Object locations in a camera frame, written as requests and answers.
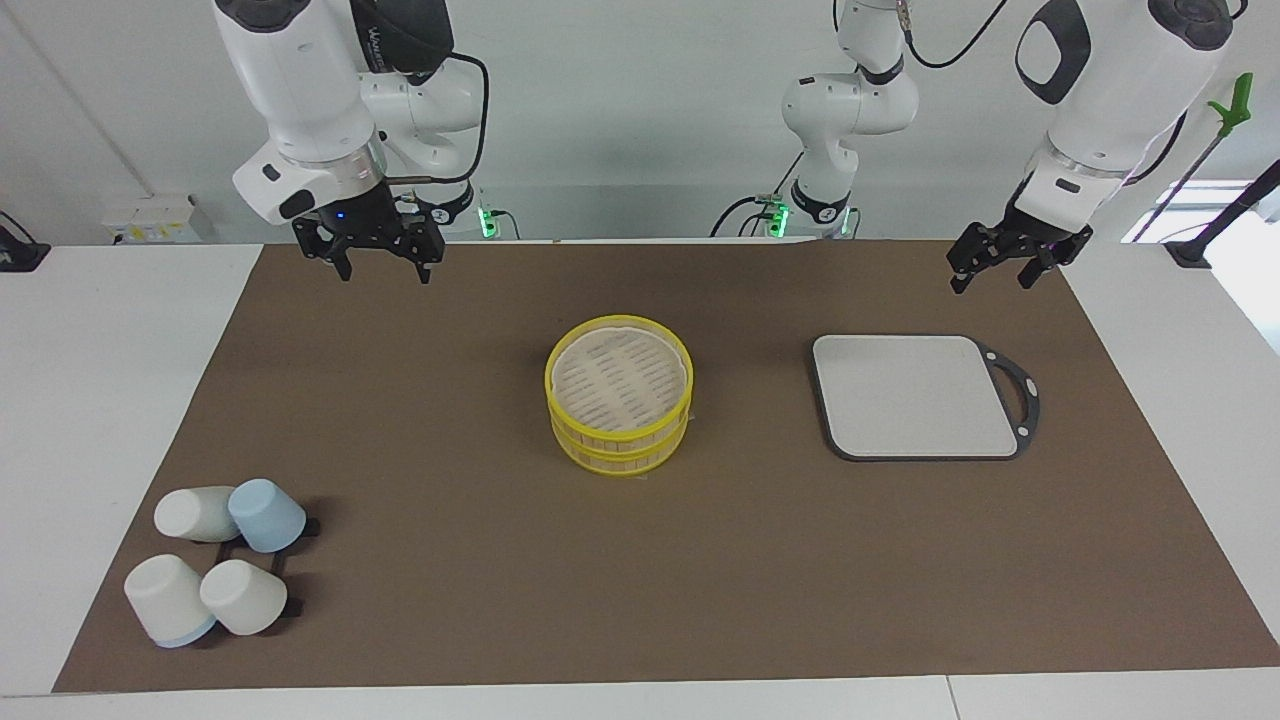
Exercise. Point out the green tipped rod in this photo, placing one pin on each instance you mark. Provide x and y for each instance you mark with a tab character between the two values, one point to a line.
1232	105

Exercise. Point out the yellow rimmed bamboo steamer basket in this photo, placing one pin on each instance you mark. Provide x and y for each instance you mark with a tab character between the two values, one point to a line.
620	458

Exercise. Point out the light blue plastic cup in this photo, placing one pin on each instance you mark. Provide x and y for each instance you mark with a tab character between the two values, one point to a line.
266	515

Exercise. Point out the white cutting board grey rim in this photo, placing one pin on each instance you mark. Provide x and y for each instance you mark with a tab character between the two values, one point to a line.
915	395

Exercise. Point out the black slanted stand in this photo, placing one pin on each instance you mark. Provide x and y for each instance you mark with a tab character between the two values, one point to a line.
1215	225

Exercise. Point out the white wall power strip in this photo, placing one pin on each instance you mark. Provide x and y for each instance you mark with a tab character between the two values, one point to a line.
150	218

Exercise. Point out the black cup rack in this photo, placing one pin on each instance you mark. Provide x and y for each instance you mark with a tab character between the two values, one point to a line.
295	605

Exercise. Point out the white plastic cup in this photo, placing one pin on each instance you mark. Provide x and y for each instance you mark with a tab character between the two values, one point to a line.
165	600
192	513
243	597

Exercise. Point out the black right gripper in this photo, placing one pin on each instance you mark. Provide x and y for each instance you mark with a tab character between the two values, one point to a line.
365	225

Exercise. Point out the brown table mat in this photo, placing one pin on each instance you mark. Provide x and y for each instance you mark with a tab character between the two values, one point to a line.
640	580

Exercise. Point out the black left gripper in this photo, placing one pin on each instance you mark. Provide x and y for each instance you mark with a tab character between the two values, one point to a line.
1030	238

